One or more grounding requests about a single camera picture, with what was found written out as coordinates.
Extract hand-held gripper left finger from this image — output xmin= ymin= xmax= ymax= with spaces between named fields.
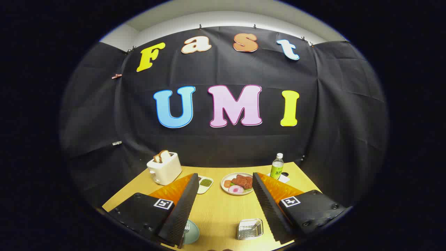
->
xmin=107 ymin=173 xmax=200 ymax=249

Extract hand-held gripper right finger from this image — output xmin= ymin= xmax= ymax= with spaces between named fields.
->
xmin=252 ymin=172 xmax=349 ymax=244

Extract mint green plate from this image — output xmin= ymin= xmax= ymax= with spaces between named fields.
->
xmin=183 ymin=220 xmax=200 ymax=245

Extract perforated metal drainer basket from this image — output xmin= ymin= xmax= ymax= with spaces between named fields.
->
xmin=237 ymin=219 xmax=264 ymax=241

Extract white round food plate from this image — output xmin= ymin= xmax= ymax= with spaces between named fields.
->
xmin=221 ymin=172 xmax=255 ymax=196

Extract white square coaster tray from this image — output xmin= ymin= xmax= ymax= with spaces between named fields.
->
xmin=267 ymin=173 xmax=290 ymax=184

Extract white divided condiment dish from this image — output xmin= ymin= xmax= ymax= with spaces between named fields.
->
xmin=197 ymin=175 xmax=214 ymax=195

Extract brown meat piece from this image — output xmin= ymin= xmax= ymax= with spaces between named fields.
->
xmin=231 ymin=174 xmax=253 ymax=190

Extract green label drink bottle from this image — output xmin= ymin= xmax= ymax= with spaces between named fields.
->
xmin=270 ymin=153 xmax=284 ymax=180

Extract white toaster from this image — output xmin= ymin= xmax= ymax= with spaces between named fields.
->
xmin=146 ymin=152 xmax=183 ymax=186

